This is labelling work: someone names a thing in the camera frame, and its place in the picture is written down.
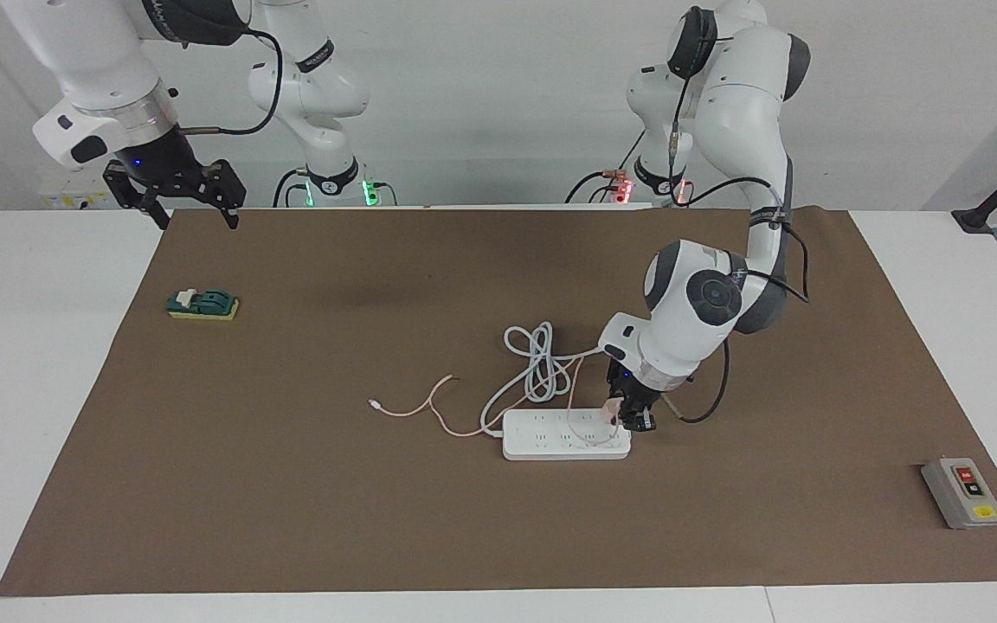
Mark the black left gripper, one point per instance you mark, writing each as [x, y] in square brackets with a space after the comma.
[633, 389]

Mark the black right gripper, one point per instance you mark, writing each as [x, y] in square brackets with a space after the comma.
[161, 163]

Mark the pink charger adapter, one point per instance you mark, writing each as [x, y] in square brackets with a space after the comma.
[610, 408]

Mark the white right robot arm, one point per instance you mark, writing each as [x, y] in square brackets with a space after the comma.
[100, 52]

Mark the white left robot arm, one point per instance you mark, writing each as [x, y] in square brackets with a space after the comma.
[689, 320]

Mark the white power strip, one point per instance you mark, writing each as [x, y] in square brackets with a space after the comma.
[550, 446]

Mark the brown table mat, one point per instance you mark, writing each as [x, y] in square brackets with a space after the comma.
[723, 519]

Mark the white yellow-labelled wall socket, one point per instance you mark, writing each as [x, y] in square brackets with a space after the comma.
[74, 199]

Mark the green knife switch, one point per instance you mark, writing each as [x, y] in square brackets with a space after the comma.
[204, 305]

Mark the grey on-off switch box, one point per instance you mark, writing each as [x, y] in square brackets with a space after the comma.
[966, 497]

